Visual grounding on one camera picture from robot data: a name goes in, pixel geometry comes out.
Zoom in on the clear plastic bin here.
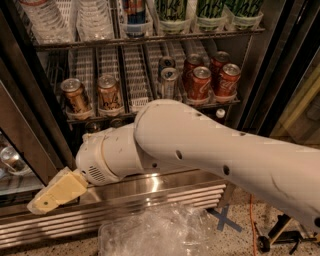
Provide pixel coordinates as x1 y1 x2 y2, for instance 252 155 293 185
98 204 210 256

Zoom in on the silver can front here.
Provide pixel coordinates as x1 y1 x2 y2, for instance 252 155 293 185
160 67 179 99

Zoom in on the red cola can rear left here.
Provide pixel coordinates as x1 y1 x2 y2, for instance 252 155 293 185
182 53 204 92

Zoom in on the steel fridge base grille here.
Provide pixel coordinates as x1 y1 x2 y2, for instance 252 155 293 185
0 170 235 250

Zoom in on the silver green can rear left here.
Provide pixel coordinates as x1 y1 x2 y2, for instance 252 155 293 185
85 122 101 133

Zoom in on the wire shelf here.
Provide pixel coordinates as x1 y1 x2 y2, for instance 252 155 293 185
33 27 265 52
66 95 240 123

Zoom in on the brown bottle white cap right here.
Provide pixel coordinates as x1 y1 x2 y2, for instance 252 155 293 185
216 108 226 124

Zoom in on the red cola can front right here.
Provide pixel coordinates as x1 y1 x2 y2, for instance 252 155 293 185
214 63 241 97

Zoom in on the green tall can left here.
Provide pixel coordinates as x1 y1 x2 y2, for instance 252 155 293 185
155 0 187 34

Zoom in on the top wire shelf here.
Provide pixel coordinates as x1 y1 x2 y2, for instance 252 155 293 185
33 27 265 52

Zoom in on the red cola can rear right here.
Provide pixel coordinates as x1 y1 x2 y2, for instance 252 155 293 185
209 51 230 88

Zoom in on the fridge glass door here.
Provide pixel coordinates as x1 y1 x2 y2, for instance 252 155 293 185
0 79 79 218
241 0 320 146

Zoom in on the middle wire shelf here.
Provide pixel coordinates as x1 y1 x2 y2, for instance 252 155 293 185
66 95 240 123

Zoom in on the yellow black wheeled stand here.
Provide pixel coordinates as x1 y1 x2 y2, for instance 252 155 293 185
256 214 320 256

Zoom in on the red cola can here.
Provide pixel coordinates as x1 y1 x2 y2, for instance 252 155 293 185
209 51 230 88
187 66 211 100
214 63 241 97
182 53 204 92

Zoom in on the clear water bottle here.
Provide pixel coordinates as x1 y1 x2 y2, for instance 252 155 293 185
76 0 114 41
19 0 72 43

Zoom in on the silver green can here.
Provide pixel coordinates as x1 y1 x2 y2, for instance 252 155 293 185
110 118 124 128
85 122 101 133

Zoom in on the fridge glass door left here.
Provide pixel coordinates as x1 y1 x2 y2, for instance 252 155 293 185
0 79 79 218

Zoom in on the fridge glass door right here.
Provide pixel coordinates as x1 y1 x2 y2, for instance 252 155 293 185
241 0 320 146

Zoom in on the red cola can front left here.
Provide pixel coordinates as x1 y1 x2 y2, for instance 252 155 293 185
187 66 211 100

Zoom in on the blue orange tall can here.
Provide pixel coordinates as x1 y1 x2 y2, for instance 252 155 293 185
122 0 146 38

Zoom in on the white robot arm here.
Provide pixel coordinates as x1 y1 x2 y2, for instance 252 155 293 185
27 99 320 231

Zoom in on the clear water bottle left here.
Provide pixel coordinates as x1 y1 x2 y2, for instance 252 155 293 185
19 0 72 43

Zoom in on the green tall can middle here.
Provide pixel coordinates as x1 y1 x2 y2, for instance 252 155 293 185
196 0 226 31

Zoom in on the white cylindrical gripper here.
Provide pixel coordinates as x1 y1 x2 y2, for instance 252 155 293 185
27 129 120 215

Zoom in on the orange cable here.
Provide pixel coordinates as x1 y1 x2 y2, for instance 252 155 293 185
248 193 258 256

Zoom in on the blue tape cross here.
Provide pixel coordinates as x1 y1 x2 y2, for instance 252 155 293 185
207 205 242 233

